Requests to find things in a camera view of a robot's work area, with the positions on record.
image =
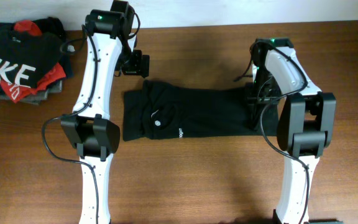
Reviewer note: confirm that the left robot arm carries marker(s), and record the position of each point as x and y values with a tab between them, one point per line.
111	48

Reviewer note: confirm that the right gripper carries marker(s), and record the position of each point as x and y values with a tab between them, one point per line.
250	95

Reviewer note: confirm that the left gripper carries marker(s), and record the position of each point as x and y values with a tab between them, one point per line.
138	65

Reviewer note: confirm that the grey folded t-shirt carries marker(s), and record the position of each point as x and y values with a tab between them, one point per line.
35	99

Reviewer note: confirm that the navy folded t-shirt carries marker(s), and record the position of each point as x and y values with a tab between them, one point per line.
52	25

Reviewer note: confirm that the red folded t-shirt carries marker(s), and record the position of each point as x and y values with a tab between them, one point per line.
57	74

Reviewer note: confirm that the black Sydrogen t-shirt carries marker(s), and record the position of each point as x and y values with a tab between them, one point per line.
162	111

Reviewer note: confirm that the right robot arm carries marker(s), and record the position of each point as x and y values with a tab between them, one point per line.
304	128

